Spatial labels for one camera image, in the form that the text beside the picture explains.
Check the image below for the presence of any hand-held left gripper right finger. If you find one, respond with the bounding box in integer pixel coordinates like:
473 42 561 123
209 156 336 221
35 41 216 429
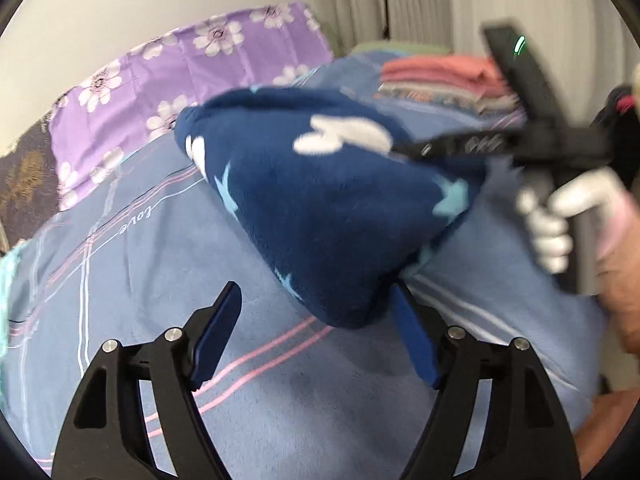
390 282 583 480

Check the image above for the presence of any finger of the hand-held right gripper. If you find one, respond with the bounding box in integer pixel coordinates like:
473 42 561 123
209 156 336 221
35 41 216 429
390 131 522 160

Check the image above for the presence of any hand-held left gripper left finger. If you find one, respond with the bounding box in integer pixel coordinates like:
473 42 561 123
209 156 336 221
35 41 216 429
50 281 243 480

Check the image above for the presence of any navy star-print fleece garment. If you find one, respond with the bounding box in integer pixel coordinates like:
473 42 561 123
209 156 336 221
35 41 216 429
174 87 488 331

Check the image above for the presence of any person's right forearm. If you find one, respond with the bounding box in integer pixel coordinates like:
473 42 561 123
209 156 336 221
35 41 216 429
595 212 640 358

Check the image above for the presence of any person's right hand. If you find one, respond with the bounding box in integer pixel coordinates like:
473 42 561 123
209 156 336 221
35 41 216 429
515 167 632 277

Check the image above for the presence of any grey striped folded garment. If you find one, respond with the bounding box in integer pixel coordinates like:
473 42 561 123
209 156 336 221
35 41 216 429
374 82 523 117

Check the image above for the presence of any pink folded garment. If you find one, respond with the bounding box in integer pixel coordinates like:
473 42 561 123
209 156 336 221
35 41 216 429
381 54 517 100

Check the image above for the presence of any blue striped bedsheet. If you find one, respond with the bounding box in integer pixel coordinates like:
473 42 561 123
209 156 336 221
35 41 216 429
0 52 608 480

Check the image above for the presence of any green folded cloth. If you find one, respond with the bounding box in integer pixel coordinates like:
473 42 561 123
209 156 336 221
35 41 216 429
349 40 452 60

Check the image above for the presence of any teal cloth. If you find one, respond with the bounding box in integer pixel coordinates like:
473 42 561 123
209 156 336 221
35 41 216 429
0 242 25 361

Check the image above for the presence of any dark brown patterned cloth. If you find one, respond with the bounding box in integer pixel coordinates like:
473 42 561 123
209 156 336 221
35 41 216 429
0 122 62 235

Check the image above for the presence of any purple floral pillow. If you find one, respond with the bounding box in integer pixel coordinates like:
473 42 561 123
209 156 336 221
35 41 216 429
50 1 335 211

